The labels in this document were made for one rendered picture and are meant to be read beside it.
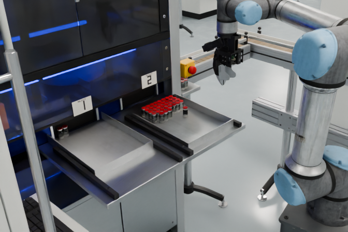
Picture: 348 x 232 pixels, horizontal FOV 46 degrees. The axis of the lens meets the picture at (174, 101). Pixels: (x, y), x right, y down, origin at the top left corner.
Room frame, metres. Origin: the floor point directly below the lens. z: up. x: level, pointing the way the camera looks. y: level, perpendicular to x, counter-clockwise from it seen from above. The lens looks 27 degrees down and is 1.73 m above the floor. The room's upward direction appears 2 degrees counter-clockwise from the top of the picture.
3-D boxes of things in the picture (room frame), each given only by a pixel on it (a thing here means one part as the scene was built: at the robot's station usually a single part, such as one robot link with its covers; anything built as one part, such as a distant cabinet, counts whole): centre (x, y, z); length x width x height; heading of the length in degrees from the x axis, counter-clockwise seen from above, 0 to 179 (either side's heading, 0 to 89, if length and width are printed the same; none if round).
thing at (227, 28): (1.41, -0.20, 1.32); 0.08 x 0.08 x 0.05
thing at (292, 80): (2.17, -0.70, 0.46); 0.09 x 0.09 x 0.77; 42
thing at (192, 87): (1.87, -0.04, 0.87); 0.14 x 0.13 x 0.02; 42
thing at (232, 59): (1.40, -0.20, 1.24); 0.09 x 0.08 x 0.12; 42
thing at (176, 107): (1.55, 0.03, 0.90); 0.18 x 0.02 x 0.05; 132
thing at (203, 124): (1.49, -0.03, 0.90); 0.34 x 0.26 x 0.04; 42
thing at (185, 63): (1.83, -0.06, 1.00); 0.08 x 0.07 x 0.07; 42
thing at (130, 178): (1.41, 0.12, 0.87); 0.70 x 0.48 x 0.02; 132
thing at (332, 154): (1.03, -0.50, 0.96); 0.13 x 0.12 x 0.14; 113
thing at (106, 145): (1.34, 0.30, 0.90); 0.34 x 0.26 x 0.04; 42
